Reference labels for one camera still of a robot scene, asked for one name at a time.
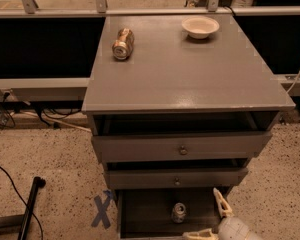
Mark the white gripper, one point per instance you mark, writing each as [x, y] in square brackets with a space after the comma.
[232, 228]

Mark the green white 7up can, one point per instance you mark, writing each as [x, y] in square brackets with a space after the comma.
[178, 213]

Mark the grey bottom drawer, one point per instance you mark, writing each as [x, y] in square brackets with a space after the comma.
[147, 213]

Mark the grey drawer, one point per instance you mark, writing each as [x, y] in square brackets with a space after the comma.
[188, 177]
[147, 213]
[175, 137]

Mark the grey middle drawer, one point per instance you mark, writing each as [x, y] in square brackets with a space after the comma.
[188, 177]

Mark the grey top drawer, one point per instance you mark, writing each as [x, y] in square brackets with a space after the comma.
[175, 137]

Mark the grey drawer cabinet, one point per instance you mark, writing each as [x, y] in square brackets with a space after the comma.
[161, 76]

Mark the brown soda can lying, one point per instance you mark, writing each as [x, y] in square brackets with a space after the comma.
[123, 46]

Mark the blue tape X mark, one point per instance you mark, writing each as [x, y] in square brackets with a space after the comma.
[102, 207]

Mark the black metal bar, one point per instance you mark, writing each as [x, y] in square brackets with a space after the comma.
[37, 183]

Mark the white bowl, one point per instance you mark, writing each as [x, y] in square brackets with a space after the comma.
[200, 27]

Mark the metal railing frame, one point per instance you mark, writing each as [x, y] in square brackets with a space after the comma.
[223, 85]

